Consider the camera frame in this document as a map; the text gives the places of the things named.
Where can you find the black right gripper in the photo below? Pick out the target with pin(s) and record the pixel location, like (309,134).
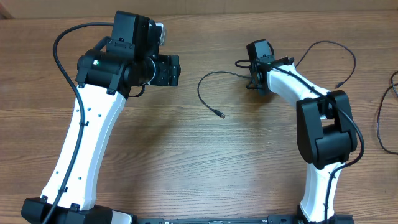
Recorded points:
(264,89)

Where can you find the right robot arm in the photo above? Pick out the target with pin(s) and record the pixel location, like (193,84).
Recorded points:
(326,134)

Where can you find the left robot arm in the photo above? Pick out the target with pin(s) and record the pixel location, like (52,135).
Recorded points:
(106,73)

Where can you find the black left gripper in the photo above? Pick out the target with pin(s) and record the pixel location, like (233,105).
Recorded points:
(168,70)

